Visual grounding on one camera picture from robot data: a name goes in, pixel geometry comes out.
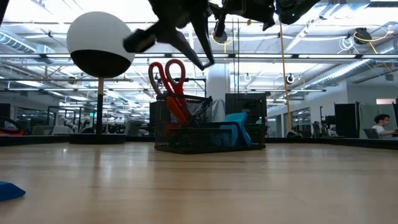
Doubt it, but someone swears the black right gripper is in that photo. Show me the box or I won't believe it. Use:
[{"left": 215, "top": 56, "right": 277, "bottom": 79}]
[{"left": 223, "top": 0, "right": 277, "bottom": 32}]

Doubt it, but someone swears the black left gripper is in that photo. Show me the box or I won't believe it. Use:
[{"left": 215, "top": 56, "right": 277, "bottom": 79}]
[{"left": 148, "top": 0, "right": 215, "bottom": 72}]

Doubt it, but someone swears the blue sticky note pad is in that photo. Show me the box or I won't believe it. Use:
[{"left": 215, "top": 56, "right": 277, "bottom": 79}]
[{"left": 214, "top": 111, "right": 253, "bottom": 149}]

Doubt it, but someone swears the black mesh desk organizer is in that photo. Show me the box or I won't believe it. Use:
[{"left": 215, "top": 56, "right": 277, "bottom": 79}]
[{"left": 154, "top": 93, "right": 267, "bottom": 155}]

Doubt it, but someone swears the grey cloth cover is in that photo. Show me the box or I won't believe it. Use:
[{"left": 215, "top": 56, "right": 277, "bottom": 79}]
[{"left": 211, "top": 98, "right": 227, "bottom": 124}]

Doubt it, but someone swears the black monitor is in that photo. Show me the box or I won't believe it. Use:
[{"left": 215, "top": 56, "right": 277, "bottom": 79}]
[{"left": 224, "top": 93, "right": 267, "bottom": 119}]

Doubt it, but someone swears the white globe lamp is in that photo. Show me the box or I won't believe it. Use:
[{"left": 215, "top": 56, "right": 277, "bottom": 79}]
[{"left": 66, "top": 11, "right": 137, "bottom": 145}]

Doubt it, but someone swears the grey-green curtain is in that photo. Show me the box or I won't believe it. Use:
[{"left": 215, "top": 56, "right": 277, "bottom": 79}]
[{"left": 359, "top": 103, "right": 397, "bottom": 141}]

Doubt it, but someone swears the person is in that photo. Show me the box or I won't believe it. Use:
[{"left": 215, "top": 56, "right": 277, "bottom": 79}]
[{"left": 371, "top": 113, "right": 398, "bottom": 140}]

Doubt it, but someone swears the red black equipment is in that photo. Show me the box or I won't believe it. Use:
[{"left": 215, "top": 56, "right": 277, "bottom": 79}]
[{"left": 0, "top": 116, "right": 25, "bottom": 137}]

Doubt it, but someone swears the blue eraser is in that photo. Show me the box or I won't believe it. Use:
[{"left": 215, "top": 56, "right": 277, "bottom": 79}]
[{"left": 0, "top": 181, "right": 27, "bottom": 203}]

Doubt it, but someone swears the ceiling cable reel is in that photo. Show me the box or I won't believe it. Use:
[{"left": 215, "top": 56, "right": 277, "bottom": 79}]
[
  {"left": 353, "top": 27, "right": 373, "bottom": 45},
  {"left": 211, "top": 29, "right": 229, "bottom": 45}
]

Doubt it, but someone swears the black frame rig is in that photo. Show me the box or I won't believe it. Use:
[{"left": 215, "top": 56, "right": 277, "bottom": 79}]
[{"left": 156, "top": 77, "right": 207, "bottom": 97}]

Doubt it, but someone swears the black hanging cable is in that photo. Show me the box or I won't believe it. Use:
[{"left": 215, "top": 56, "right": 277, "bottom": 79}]
[
  {"left": 231, "top": 18, "right": 235, "bottom": 94},
  {"left": 236, "top": 18, "right": 241, "bottom": 94}
]

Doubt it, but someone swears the yellow hanging cable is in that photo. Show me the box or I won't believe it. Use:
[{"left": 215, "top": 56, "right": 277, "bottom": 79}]
[{"left": 277, "top": 18, "right": 294, "bottom": 131}]

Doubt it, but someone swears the black table frame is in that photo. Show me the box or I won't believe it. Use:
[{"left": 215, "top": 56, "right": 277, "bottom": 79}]
[{"left": 0, "top": 134, "right": 398, "bottom": 151}]

